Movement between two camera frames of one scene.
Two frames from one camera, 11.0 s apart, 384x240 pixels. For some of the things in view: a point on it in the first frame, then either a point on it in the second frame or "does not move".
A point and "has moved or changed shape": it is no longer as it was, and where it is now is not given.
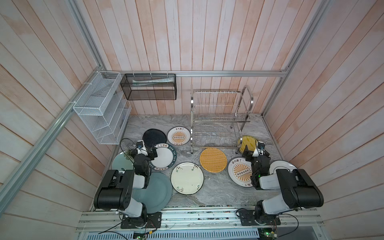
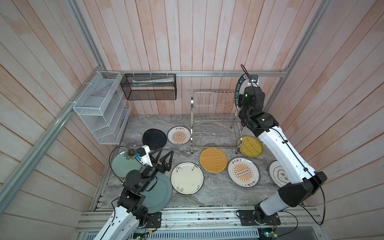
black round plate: (153, 137) does not move
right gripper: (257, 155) to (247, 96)
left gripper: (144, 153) to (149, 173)
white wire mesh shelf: (103, 107) does not move
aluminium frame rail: (197, 72) does not move
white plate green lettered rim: (166, 157) has moved or changed shape
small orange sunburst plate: (178, 135) does not move
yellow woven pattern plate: (249, 141) does not move
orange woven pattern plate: (213, 160) does not move
